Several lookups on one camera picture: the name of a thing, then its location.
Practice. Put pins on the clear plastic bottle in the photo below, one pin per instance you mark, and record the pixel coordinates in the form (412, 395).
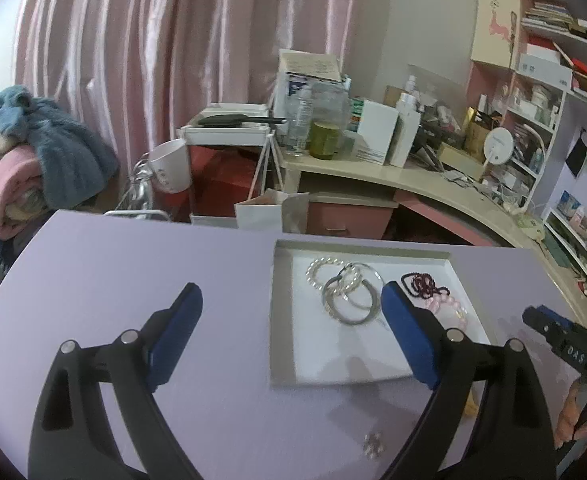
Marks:
(299, 120)

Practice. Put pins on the cream cabinet with pink print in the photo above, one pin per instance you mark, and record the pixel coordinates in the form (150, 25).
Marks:
(493, 25)

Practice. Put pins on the pink curtain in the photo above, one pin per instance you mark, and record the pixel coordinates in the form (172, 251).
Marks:
(173, 45)

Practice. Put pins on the blue fluffy blanket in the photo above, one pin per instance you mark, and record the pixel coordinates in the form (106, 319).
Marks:
(58, 145)

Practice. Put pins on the white trolley shelf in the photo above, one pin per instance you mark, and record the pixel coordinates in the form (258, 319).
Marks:
(228, 130)

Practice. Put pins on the white square box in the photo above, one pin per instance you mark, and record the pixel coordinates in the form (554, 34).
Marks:
(378, 132)

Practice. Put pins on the beige curved desk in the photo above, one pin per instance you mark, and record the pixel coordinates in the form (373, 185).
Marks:
(373, 172)

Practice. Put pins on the shallow grey cardboard tray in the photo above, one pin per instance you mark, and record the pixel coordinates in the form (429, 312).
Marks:
(323, 355)

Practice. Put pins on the green glass jar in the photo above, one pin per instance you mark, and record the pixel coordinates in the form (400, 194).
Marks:
(324, 141)

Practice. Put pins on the wide silver cuff bangle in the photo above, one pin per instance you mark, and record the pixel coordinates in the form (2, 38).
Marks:
(329, 305)

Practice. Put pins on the tall white box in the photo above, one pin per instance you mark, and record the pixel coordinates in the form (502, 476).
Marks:
(406, 137)

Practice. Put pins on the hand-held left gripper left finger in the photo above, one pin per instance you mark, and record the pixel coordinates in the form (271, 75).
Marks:
(173, 337)

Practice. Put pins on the white bookshelf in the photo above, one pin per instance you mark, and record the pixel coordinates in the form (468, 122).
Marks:
(538, 95)

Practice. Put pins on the small silver flower charm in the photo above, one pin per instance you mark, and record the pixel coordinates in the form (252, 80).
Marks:
(373, 445)

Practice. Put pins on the person's right hand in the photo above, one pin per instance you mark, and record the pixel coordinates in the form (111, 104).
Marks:
(567, 410)

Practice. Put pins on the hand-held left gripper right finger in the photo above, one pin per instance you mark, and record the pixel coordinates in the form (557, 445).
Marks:
(408, 335)

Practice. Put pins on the clear acrylic organizer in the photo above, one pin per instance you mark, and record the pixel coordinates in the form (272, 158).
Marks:
(443, 110)

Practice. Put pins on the pink drawer unit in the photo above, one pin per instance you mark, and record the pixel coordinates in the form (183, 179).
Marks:
(348, 217)

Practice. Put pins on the round white mirror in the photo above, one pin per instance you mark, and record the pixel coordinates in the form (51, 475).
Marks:
(498, 145)

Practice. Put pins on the black hanging pouch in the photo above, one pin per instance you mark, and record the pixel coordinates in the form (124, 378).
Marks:
(578, 155)

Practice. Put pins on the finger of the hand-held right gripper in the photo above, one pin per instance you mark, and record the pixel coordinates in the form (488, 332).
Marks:
(541, 320)

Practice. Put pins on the thin silver bangle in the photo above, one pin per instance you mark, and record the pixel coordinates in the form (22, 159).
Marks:
(373, 272)

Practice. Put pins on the pink blanket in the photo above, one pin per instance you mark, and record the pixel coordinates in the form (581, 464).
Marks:
(13, 185)

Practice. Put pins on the white paper bag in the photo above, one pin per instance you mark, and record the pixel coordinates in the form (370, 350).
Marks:
(258, 215)

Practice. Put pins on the white desktop riser shelf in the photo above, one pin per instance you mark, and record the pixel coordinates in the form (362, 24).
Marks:
(573, 250)

